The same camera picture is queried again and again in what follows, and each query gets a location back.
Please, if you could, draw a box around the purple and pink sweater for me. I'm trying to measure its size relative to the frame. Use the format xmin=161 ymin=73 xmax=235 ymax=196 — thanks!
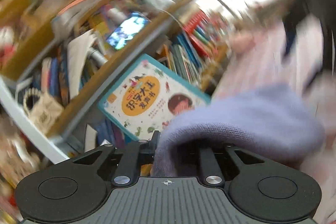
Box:
xmin=152 ymin=84 xmax=325 ymax=177

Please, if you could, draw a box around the children's sound book teal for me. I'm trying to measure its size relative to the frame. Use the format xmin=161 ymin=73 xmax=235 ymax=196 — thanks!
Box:
xmin=98 ymin=54 xmax=211 ymax=140

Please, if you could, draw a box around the white quilted pearl handbag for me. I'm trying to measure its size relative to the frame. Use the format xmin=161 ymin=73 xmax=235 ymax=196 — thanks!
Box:
xmin=23 ymin=88 xmax=64 ymax=135

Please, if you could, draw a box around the pink checkered tablecloth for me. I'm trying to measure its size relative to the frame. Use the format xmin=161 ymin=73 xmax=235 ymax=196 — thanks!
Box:
xmin=213 ymin=15 xmax=335 ymax=223

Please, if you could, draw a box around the pink plush toy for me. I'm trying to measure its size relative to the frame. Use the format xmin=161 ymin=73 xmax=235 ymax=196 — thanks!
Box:
xmin=228 ymin=31 xmax=255 ymax=55

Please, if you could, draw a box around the smartphone on shelf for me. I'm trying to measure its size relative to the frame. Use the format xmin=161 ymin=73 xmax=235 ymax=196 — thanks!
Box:
xmin=106 ymin=12 xmax=150 ymax=51

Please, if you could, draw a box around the white bookshelf frame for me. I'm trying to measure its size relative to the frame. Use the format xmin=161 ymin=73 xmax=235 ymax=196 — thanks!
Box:
xmin=1 ymin=77 xmax=69 ymax=164

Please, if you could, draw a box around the white charging cable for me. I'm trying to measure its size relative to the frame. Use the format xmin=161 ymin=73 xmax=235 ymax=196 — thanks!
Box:
xmin=146 ymin=0 xmax=190 ymax=33

